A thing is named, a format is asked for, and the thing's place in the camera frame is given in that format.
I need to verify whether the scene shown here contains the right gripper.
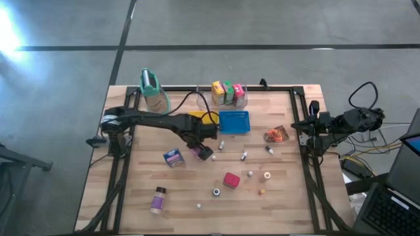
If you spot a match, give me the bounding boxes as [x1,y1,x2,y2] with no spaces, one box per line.
[291,100,333,157]

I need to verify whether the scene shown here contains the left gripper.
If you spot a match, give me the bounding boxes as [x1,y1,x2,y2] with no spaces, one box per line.
[183,113,219,161]

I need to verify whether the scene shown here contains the purple Raisin Bran cereal box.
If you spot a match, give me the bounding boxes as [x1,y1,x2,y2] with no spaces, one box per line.
[191,146,206,161]

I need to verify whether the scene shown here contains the blue Frosted Flakes cereal box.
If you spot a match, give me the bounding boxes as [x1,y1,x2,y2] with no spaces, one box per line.
[163,147,186,168]

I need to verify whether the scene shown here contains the yellow Corn Pops cereal box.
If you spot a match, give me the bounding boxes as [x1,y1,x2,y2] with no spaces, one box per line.
[211,81,226,106]

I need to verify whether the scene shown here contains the green cereal box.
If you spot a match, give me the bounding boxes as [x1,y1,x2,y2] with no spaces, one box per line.
[222,81,236,105]

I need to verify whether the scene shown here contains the purple label spice jar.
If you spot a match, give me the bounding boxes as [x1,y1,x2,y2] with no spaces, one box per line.
[150,186,167,216]

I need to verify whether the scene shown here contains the yellow plastic basket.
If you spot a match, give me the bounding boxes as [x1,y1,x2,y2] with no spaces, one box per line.
[188,110,220,126]

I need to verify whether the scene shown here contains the blue plastic basket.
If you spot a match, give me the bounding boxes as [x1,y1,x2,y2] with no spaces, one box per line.
[219,110,251,134]

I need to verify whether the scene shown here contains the red cube block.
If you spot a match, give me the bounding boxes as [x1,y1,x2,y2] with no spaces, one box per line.
[223,172,241,189]

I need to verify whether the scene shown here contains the clear plastic bin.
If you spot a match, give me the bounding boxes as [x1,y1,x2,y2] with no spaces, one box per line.
[196,83,249,111]

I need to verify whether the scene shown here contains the black power supply box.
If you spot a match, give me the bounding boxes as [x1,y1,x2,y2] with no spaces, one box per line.
[341,159,366,180]

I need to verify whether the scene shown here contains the grey laptop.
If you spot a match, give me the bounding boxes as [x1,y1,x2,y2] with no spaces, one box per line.
[352,108,420,236]

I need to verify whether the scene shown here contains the black metal stand leg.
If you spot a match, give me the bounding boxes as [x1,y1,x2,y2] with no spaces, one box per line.
[0,143,53,172]

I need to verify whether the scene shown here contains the black aluminium rig frame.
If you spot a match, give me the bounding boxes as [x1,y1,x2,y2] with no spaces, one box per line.
[75,85,355,236]

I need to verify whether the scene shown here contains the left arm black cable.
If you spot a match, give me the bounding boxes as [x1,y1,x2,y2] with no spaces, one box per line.
[157,90,220,127]

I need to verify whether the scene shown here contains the metal grater green handle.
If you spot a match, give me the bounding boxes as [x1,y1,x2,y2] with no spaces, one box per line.
[140,68,171,115]

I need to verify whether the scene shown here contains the yellow cable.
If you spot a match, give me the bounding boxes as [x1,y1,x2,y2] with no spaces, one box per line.
[341,140,404,165]

